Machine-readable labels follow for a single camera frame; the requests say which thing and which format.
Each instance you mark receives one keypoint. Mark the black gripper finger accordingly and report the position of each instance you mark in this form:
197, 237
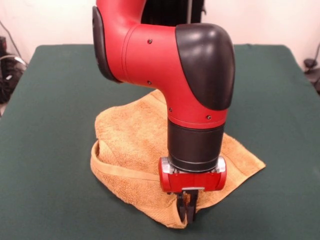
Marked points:
192, 207
181, 207

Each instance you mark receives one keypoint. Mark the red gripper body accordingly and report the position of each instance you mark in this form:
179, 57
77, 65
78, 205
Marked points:
192, 181

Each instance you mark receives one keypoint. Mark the yellow-orange terry towel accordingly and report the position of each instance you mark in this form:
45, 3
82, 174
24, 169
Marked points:
132, 140

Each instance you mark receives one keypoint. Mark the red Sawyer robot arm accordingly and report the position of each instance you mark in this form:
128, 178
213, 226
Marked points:
175, 75

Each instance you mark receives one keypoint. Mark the dark green tablecloth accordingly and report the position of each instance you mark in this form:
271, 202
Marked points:
50, 125

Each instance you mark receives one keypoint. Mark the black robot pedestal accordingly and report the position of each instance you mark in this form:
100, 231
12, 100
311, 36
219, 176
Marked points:
175, 12

